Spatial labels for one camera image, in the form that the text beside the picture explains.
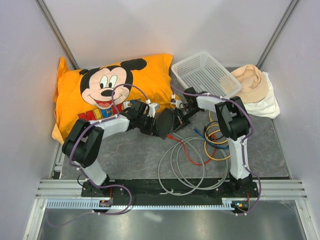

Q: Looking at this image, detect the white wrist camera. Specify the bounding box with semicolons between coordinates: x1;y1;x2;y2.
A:
145;99;160;118
170;94;183;109

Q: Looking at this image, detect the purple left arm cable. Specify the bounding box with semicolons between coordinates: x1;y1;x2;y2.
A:
68;83;152;171

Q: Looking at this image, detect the peach folded cloth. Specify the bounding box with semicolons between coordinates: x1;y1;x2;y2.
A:
231;64;269;103

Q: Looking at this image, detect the aluminium slotted rail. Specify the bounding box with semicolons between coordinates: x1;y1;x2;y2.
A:
36;178;307;212

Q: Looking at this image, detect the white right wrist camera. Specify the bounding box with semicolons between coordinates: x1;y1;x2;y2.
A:
170;94;183;109

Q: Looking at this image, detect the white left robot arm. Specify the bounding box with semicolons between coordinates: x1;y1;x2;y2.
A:
62;100;160;197

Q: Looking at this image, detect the white plastic mesh basket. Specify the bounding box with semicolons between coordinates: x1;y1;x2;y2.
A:
171;52;242;98

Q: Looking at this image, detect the black network switch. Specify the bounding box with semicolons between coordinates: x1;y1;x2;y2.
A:
155;108;174;140

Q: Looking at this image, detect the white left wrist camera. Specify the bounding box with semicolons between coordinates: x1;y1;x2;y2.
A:
145;99;160;118

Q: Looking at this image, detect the grey ethernet cable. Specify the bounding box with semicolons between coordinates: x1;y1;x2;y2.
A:
157;132;230;196

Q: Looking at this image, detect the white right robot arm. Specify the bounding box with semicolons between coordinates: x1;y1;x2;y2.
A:
170;87;254;197

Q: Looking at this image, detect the red ethernet cable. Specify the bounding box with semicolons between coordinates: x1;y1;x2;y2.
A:
166;133;217;167

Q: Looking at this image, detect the blue ethernet cable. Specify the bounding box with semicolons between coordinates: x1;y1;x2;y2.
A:
192;127;231;150

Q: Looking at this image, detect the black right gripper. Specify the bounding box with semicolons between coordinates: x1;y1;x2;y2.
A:
172;105;201;134

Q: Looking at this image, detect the orange Mickey Mouse pillow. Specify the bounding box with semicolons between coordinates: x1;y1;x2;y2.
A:
52;53;173;144

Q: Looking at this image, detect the white crumpled cloth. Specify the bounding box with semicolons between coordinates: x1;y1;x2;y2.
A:
244;71;280;119

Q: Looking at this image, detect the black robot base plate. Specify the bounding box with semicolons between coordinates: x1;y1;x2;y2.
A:
81;179;259;207

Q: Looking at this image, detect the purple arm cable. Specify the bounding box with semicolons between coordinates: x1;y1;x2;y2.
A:
68;83;152;171
169;84;262;201

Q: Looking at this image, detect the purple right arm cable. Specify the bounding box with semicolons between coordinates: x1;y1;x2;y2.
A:
169;84;262;201

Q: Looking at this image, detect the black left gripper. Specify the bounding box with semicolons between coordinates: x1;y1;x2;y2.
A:
137;113;159;137

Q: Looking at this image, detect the black ethernet cable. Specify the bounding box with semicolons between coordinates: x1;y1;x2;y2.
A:
202;122;230;146

